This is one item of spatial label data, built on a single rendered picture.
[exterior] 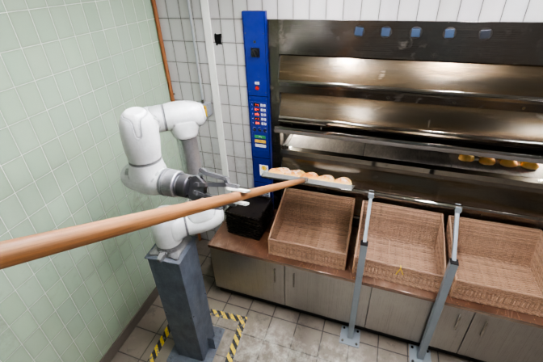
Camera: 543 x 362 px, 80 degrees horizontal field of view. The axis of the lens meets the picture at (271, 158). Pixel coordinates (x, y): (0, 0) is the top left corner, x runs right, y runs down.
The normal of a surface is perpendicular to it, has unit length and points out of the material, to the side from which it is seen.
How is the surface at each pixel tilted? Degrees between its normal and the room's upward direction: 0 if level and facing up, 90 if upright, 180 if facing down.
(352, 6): 90
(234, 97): 90
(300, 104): 70
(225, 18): 90
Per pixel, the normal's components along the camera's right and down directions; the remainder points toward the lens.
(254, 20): -0.32, 0.49
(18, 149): 0.95, 0.14
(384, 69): -0.32, 0.16
